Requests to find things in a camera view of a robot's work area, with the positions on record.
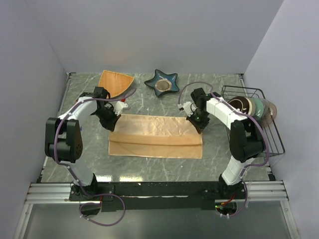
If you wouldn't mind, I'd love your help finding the brown bowl in rack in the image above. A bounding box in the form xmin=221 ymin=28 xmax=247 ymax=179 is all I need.
xmin=228 ymin=96 xmax=255 ymax=116

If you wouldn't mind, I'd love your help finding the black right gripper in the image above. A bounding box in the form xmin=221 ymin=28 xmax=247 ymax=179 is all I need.
xmin=186 ymin=109 xmax=210 ymax=133

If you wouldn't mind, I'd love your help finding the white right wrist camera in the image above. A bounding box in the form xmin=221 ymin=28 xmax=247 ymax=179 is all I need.
xmin=177 ymin=102 xmax=193 ymax=117

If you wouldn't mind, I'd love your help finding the blue star-shaped dish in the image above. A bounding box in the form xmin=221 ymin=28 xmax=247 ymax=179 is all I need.
xmin=144 ymin=69 xmax=179 ymax=97

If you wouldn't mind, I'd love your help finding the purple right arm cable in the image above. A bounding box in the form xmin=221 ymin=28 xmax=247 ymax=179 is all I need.
xmin=178 ymin=81 xmax=271 ymax=218

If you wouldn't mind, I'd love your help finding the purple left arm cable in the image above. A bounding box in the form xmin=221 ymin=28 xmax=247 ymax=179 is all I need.
xmin=53 ymin=87 xmax=137 ymax=227

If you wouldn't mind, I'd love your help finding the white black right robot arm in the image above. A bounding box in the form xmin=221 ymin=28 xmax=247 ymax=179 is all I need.
xmin=178 ymin=88 xmax=270 ymax=199

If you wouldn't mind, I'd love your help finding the black wire dish rack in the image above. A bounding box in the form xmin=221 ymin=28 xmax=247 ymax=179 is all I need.
xmin=220 ymin=85 xmax=286 ymax=158

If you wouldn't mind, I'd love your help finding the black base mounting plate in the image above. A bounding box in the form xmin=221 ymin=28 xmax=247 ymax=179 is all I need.
xmin=69 ymin=181 xmax=246 ymax=212

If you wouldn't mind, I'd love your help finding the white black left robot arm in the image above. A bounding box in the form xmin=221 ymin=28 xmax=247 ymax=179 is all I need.
xmin=44 ymin=87 xmax=121 ymax=200

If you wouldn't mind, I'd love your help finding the orange woven shield tray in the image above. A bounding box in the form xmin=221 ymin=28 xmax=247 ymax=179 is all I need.
xmin=98 ymin=70 xmax=134 ymax=98

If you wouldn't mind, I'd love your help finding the aluminium frame rail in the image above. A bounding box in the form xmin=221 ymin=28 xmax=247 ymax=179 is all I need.
xmin=14 ymin=181 xmax=301 ymax=239

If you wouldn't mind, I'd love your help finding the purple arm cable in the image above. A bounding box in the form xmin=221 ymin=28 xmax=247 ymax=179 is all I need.
xmin=53 ymin=87 xmax=137 ymax=227
xmin=178 ymin=81 xmax=271 ymax=218

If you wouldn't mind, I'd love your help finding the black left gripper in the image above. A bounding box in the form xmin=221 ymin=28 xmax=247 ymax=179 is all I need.
xmin=94 ymin=106 xmax=121 ymax=132

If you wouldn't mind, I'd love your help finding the green plate in rack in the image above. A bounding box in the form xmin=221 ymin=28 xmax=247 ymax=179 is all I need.
xmin=251 ymin=98 xmax=265 ymax=118

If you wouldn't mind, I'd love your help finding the peach satin napkin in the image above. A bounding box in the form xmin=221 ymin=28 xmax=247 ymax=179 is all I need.
xmin=108 ymin=114 xmax=203 ymax=159

